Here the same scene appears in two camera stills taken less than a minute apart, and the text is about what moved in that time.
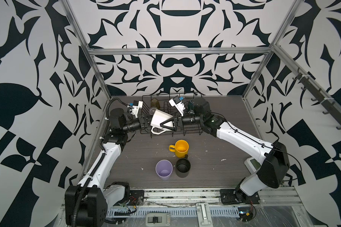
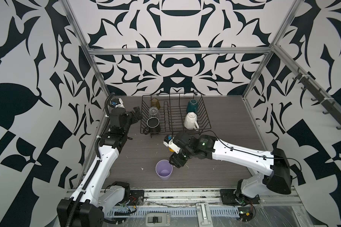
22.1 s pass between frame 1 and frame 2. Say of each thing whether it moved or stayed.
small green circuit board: stayed
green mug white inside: stayed
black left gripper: moved
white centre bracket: stayed
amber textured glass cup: stayed
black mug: moved
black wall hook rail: stayed
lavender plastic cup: stayed
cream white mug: moved
